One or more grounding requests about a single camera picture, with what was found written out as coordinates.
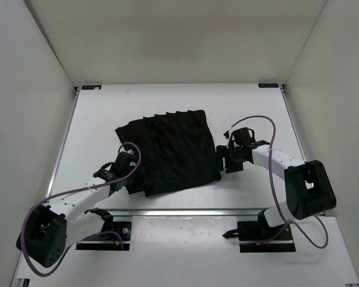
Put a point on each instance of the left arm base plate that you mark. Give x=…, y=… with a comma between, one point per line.
x=116, y=238

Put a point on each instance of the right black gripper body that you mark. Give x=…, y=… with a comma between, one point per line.
x=234, y=153

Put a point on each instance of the right blue corner label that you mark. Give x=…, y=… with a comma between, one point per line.
x=268, y=85

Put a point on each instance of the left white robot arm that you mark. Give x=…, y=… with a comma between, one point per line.
x=61, y=220

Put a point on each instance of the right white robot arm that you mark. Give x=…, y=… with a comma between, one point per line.
x=308, y=190

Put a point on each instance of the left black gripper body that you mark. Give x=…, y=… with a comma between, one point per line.
x=129, y=171

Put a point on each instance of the black pleated skirt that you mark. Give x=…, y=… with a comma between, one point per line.
x=178, y=150

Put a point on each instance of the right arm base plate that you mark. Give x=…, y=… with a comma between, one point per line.
x=256, y=237

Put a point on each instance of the blue corner label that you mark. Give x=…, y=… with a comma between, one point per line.
x=91, y=87
x=268, y=85

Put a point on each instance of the aluminium table front rail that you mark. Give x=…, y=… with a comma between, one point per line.
x=184, y=212

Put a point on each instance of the left blue corner label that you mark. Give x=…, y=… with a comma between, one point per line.
x=91, y=87

